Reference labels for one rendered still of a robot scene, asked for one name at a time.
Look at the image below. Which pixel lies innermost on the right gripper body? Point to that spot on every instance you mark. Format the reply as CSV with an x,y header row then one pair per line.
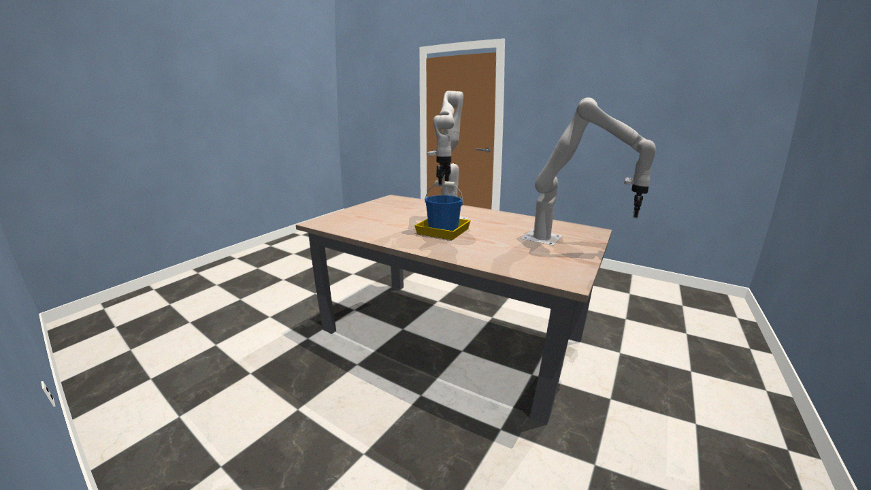
x,y
443,161

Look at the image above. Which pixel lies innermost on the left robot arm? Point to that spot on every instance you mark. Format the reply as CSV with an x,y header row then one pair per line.
x,y
547,184

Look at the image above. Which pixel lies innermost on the yellow square tray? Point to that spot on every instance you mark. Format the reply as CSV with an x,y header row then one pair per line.
x,y
423,228

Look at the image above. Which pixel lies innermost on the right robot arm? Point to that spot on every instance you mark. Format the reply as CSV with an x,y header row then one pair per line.
x,y
447,141

